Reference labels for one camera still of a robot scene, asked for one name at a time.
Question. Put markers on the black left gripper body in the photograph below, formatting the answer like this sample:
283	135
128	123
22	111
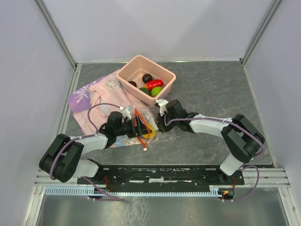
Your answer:
130	128

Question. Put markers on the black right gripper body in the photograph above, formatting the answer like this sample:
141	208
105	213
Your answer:
164	128

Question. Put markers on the yellow fake pear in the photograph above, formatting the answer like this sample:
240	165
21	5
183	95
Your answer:
151	134

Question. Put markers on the clear zip top bag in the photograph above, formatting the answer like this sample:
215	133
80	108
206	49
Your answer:
161	139

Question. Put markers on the green fake apple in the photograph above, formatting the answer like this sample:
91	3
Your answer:
155	91

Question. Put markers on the dark green fake vegetable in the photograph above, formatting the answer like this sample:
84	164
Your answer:
146	91

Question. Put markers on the red fake pepper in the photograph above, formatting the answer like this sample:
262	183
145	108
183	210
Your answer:
153	83

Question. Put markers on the dark brown fake fruit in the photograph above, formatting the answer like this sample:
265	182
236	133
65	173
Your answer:
133	83

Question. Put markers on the dark purple fake eggplant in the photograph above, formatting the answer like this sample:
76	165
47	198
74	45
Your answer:
147	78

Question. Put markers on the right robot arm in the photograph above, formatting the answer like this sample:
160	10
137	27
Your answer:
242	138

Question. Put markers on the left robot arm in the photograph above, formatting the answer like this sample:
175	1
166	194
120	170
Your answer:
62	159

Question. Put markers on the pink purple printed cloth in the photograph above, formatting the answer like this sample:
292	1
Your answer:
92	104

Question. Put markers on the pink plastic tub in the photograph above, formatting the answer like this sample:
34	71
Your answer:
135	69

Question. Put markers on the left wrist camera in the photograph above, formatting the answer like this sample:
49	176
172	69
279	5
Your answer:
128	112

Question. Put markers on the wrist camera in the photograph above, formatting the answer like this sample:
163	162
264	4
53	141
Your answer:
128	112
161	103

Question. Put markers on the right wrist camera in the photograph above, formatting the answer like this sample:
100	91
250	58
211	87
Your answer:
161	103

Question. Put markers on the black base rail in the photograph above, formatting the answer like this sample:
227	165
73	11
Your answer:
164	177

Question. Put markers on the light blue cable duct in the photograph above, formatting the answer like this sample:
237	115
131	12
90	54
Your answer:
93	192

